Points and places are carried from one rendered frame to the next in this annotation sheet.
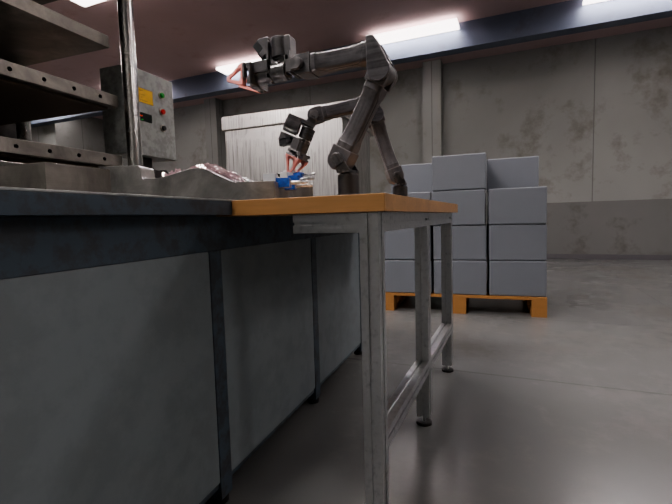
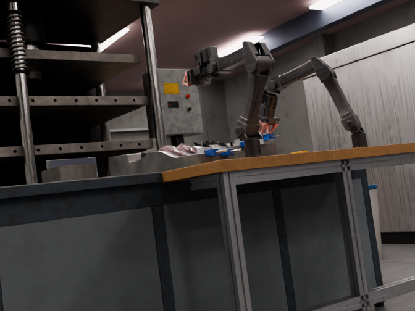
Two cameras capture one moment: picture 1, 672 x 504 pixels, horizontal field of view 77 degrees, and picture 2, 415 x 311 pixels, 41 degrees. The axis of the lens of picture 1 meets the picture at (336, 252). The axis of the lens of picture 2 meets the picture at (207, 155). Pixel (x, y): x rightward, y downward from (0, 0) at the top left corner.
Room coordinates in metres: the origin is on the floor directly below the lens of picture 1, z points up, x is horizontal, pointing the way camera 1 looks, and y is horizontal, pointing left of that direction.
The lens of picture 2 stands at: (-0.61, -1.05, 0.70)
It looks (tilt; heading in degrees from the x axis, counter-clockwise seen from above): 4 degrees up; 33
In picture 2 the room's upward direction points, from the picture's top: 7 degrees counter-clockwise
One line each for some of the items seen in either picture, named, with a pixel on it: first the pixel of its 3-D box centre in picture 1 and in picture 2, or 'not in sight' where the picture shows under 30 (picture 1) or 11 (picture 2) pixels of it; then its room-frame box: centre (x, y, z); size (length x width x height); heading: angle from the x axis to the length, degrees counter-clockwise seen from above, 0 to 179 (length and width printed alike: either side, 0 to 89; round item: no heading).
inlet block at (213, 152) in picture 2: (286, 182); (213, 152); (1.26, 0.14, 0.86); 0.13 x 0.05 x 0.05; 87
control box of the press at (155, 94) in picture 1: (147, 225); (183, 189); (2.13, 0.95, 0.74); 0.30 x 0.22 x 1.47; 160
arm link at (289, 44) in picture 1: (289, 56); (212, 60); (1.32, 0.12, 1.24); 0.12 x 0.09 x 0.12; 67
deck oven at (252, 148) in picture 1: (305, 201); (403, 140); (5.21, 0.36, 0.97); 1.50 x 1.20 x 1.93; 68
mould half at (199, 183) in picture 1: (202, 186); (170, 161); (1.32, 0.41, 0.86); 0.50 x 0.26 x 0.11; 87
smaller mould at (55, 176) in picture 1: (47, 185); (68, 176); (0.93, 0.62, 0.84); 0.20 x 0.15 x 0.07; 70
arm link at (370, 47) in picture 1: (342, 70); (239, 65); (1.26, -0.03, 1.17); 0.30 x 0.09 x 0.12; 67
